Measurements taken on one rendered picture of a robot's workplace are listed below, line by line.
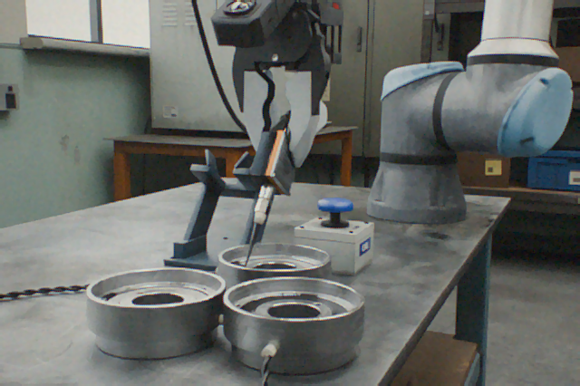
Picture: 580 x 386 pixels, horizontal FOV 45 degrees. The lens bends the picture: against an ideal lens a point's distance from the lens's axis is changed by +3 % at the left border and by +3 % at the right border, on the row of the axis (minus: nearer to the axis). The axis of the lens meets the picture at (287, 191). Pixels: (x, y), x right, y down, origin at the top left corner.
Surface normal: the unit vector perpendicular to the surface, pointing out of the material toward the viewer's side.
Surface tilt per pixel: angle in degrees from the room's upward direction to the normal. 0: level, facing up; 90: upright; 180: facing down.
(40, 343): 0
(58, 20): 90
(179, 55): 90
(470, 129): 110
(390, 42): 90
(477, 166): 92
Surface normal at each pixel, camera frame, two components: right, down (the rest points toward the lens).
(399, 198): -0.47, -0.18
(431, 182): 0.18, -0.16
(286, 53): -0.44, 0.14
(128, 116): 0.92, 0.07
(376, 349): 0.01, -0.99
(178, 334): 0.44, 0.14
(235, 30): -0.35, 0.63
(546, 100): 0.69, 0.25
